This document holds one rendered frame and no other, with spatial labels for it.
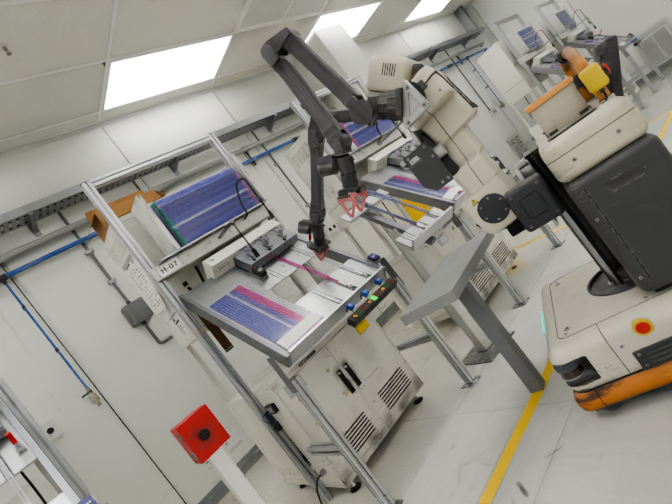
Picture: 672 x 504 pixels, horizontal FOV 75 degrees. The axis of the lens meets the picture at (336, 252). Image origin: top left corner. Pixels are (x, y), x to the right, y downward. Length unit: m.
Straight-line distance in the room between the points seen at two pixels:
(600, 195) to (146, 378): 3.09
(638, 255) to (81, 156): 3.81
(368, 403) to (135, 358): 1.93
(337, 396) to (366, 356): 0.27
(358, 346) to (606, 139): 1.47
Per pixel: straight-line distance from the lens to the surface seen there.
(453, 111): 1.59
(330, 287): 2.06
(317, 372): 2.17
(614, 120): 1.41
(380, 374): 2.37
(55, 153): 4.19
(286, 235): 2.38
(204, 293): 2.21
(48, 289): 3.71
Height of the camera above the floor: 0.95
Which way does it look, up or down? 1 degrees down
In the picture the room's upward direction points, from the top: 37 degrees counter-clockwise
